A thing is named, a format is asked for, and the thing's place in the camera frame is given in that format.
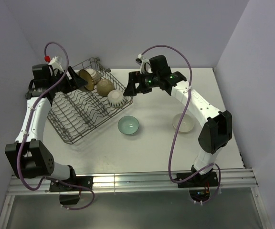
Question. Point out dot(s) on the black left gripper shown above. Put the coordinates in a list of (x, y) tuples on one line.
[(76, 82)]

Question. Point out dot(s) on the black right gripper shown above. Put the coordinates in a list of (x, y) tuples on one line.
[(133, 77)]

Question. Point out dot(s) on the brown glazed bowl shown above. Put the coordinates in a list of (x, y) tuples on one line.
[(85, 75)]

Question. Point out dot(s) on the white bowl blue stripes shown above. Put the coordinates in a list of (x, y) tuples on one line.
[(116, 99)]

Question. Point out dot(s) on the red patterned white bowl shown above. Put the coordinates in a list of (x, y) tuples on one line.
[(96, 77)]

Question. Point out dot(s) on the black bowl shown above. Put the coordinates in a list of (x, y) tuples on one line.
[(104, 87)]

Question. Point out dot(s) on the pale green bowl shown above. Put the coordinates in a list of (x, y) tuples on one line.
[(128, 125)]

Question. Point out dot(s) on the plain white bowl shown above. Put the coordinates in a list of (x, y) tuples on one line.
[(186, 125)]

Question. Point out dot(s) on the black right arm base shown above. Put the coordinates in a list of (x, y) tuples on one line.
[(208, 185)]

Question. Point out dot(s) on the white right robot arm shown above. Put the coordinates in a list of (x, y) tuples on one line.
[(216, 125)]

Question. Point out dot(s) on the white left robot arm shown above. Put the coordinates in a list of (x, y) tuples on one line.
[(28, 156)]

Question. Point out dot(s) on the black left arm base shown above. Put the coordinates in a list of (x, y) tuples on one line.
[(70, 191)]

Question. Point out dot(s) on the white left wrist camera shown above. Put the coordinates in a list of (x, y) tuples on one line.
[(55, 62)]

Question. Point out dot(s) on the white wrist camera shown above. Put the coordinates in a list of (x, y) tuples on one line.
[(143, 63), (55, 62)]

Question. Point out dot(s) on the grey wire dish rack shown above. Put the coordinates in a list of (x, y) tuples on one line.
[(76, 114)]

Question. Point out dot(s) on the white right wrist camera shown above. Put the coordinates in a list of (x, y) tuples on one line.
[(143, 63)]

